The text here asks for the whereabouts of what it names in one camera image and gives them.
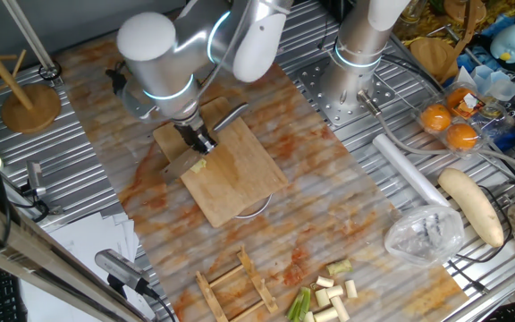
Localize green scallion leaf bunch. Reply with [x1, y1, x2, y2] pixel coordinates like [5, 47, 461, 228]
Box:
[286, 286, 313, 322]

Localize thin black cable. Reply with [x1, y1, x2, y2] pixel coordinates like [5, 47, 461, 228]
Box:
[445, 184, 514, 294]

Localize white plastic wrap roll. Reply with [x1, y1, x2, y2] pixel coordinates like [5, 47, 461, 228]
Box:
[372, 132, 452, 209]

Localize white paper stack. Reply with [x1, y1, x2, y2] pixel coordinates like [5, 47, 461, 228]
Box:
[19, 211, 163, 322]

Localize white stand leg with ring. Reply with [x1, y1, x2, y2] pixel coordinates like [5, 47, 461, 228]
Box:
[0, 0, 63, 82]

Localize wooden cutting board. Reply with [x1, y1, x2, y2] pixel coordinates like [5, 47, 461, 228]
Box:
[153, 97, 289, 228]

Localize aluminium frame beam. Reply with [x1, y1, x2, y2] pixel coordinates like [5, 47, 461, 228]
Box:
[0, 190, 151, 322]

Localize orange fruit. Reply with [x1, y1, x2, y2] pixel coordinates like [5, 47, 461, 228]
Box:
[419, 103, 452, 133]
[445, 87, 477, 114]
[445, 123, 479, 152]

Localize wooden disc holder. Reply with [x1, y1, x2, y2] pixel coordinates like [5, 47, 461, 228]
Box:
[409, 0, 487, 85]

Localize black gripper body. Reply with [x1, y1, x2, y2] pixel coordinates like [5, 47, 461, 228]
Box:
[173, 119, 207, 145]

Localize silver camera with black mount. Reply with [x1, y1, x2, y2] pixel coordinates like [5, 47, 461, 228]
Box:
[94, 249, 152, 297]

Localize small silver camera on clamp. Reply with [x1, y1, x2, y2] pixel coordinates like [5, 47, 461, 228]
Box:
[24, 159, 49, 199]

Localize wooden stand with round base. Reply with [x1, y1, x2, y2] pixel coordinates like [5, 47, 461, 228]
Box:
[0, 0, 63, 135]

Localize grey hose with metal connector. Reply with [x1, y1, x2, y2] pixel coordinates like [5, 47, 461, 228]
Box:
[357, 89, 515, 178]

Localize light blue plush toy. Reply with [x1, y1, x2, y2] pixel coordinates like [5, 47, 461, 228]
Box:
[489, 22, 515, 64]

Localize clear plastic bag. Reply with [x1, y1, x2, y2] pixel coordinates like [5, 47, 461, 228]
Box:
[384, 204, 466, 268]

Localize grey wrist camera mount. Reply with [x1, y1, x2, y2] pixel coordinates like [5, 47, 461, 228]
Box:
[121, 78, 163, 123]

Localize white daikon radish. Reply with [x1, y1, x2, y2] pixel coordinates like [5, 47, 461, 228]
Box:
[437, 167, 505, 249]

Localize black round cable plug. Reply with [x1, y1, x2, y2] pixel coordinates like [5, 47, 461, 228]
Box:
[105, 66, 128, 97]

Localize clear plastic cups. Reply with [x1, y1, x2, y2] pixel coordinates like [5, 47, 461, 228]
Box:
[456, 64, 515, 103]

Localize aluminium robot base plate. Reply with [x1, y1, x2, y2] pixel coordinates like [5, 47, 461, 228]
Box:
[295, 55, 397, 128]

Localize steel cleaver knife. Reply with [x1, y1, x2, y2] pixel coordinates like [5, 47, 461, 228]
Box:
[161, 102, 249, 185]

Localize black camera cable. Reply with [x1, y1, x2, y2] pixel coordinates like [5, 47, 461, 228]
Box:
[143, 285, 178, 322]

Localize clear plastic fruit container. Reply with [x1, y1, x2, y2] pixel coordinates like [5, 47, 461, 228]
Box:
[415, 81, 507, 158]

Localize pale green scallion piece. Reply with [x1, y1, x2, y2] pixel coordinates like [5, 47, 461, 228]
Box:
[325, 258, 354, 276]

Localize wooden knife rack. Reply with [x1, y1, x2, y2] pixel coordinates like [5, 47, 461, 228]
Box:
[194, 244, 280, 322]

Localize orange marble pattern mat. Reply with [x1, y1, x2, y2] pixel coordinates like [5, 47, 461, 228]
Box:
[55, 6, 470, 322]

